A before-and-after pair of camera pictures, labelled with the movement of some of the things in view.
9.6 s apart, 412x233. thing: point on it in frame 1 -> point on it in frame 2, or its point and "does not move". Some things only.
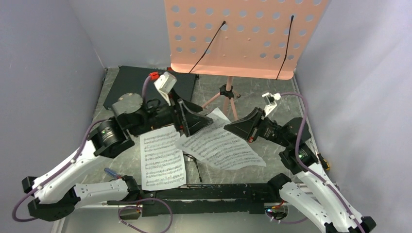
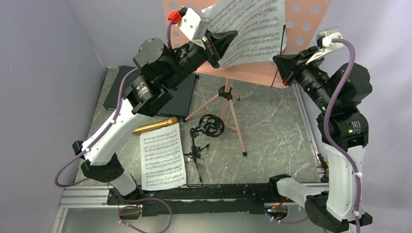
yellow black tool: [326, 165] does not move
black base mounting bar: [203, 200] does not move
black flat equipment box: [130, 79] does not move
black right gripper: [246, 127] -> [288, 68]
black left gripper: [188, 121] -> [216, 44]
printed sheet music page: [162, 163] does not move
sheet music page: [224, 148] -> [260, 24]
